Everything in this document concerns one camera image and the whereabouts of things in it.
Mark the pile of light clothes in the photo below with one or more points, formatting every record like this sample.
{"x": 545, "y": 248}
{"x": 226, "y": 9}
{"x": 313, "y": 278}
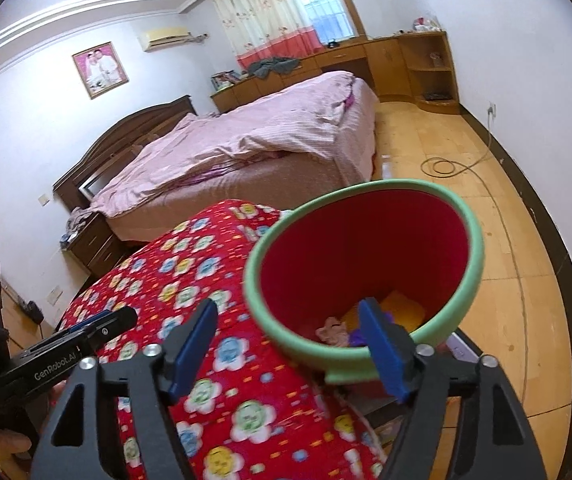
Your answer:
{"x": 78, "y": 222}

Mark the person's left hand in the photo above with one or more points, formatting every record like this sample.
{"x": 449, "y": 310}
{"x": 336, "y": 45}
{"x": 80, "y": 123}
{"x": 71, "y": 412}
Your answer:
{"x": 11, "y": 445}

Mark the barred window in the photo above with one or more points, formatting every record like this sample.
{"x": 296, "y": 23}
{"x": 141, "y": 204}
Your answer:
{"x": 326, "y": 5}

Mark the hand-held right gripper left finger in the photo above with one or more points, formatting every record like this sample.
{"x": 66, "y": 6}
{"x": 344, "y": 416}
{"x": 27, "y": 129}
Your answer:
{"x": 191, "y": 355}

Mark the red bin with green rim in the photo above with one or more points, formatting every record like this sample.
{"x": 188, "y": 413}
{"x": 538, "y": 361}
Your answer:
{"x": 366, "y": 240}

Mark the white socket with plug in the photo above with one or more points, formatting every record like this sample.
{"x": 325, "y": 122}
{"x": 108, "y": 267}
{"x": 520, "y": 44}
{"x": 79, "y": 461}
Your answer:
{"x": 491, "y": 108}

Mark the wooden corner shelf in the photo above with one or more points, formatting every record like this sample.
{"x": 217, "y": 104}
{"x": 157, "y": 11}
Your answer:
{"x": 418, "y": 60}

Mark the purple packet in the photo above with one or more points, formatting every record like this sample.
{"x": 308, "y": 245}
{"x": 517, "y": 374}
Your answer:
{"x": 358, "y": 338}

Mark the framed wedding photo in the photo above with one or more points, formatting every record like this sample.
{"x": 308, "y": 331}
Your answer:
{"x": 100, "y": 70}

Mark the dark wooden nightstand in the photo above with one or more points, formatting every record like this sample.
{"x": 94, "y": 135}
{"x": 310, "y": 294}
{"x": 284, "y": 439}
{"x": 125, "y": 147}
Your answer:
{"x": 96, "y": 247}

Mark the red smiley flower blanket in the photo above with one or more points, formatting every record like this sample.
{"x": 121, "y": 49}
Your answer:
{"x": 246, "y": 410}

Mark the floral curtain with red hem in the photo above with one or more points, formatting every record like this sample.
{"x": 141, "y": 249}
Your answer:
{"x": 266, "y": 10}

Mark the dark wooden bed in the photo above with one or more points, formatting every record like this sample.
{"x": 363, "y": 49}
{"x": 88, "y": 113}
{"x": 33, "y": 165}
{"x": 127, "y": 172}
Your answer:
{"x": 116, "y": 145}

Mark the wall air conditioner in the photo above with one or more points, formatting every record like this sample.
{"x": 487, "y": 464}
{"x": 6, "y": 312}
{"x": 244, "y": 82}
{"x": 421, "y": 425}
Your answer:
{"x": 166, "y": 39}

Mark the pink crumpled wrapper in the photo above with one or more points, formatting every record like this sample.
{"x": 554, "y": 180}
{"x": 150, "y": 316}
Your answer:
{"x": 333, "y": 332}

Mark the long wooden dresser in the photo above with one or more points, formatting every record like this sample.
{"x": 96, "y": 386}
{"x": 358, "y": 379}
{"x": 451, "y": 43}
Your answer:
{"x": 346, "y": 55}

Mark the white wall switch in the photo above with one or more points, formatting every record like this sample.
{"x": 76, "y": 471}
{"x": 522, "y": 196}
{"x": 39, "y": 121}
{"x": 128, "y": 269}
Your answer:
{"x": 43, "y": 199}

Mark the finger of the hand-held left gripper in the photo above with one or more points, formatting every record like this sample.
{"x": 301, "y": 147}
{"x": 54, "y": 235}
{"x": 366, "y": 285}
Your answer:
{"x": 111, "y": 325}

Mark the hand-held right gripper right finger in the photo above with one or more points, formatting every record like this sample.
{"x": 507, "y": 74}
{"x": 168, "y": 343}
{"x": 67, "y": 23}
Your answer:
{"x": 381, "y": 355}

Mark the white wall socket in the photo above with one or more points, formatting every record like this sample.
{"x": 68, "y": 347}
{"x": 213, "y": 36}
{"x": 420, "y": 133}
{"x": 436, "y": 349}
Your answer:
{"x": 54, "y": 296}

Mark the dark grey clothes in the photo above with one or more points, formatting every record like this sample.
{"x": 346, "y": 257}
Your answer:
{"x": 271, "y": 67}

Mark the large yellow foam net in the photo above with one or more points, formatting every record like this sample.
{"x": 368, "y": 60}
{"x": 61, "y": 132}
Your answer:
{"x": 401, "y": 310}

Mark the black power adapter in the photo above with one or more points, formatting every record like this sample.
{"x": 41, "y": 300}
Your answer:
{"x": 31, "y": 311}

